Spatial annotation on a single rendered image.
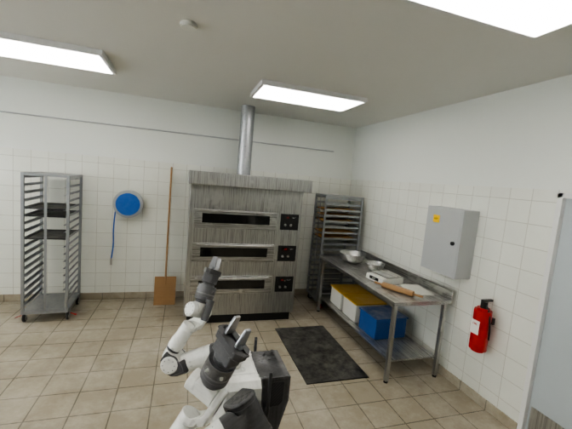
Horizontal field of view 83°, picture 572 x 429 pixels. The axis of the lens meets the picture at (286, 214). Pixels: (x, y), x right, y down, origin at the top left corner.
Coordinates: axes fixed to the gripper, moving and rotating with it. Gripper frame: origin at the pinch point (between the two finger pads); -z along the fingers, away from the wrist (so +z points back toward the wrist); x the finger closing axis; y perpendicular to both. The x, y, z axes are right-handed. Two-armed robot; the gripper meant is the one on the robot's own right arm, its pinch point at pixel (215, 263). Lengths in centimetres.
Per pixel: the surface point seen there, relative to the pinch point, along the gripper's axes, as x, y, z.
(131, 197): -246, 255, -67
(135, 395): -146, 89, 122
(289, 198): -261, 36, -124
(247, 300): -294, 58, 22
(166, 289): -310, 186, 43
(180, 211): -295, 203, -74
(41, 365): -155, 198, 133
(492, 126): -150, -162, -208
